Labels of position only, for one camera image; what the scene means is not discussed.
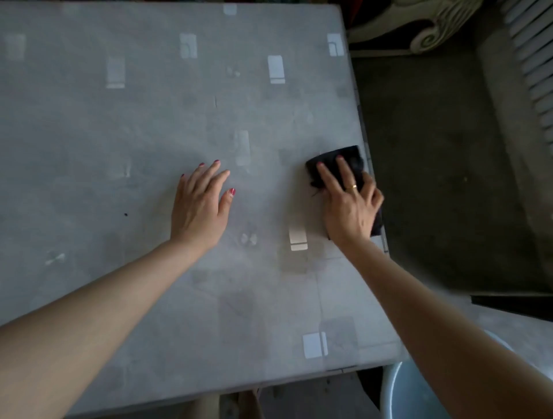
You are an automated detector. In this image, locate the white slatted panel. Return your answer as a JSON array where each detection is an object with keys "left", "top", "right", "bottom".
[{"left": 500, "top": 0, "right": 553, "bottom": 157}]

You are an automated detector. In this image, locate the person's right forearm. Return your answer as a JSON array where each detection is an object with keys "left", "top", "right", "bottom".
[{"left": 339, "top": 237, "right": 553, "bottom": 419}]

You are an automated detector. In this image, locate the person's left hand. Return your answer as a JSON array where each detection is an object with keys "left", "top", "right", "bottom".
[{"left": 170, "top": 160, "right": 236, "bottom": 254}]

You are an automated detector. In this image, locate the person's right hand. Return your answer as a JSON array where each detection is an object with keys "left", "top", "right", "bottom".
[{"left": 315, "top": 155, "right": 385, "bottom": 250}]

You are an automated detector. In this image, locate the white carved furniture piece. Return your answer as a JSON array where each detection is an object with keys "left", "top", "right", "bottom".
[{"left": 347, "top": 0, "right": 485, "bottom": 56}]

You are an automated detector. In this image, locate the person's left forearm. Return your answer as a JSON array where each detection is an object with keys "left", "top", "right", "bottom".
[{"left": 0, "top": 239, "right": 204, "bottom": 419}]

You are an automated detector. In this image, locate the black cleaning cloth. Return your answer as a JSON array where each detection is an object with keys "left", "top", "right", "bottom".
[{"left": 305, "top": 145, "right": 385, "bottom": 237}]

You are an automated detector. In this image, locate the white plastic stool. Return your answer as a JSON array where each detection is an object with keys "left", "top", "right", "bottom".
[{"left": 380, "top": 329, "right": 521, "bottom": 419}]

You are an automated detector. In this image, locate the grey patterned table cover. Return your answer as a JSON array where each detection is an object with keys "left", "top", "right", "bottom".
[{"left": 0, "top": 0, "right": 410, "bottom": 418}]

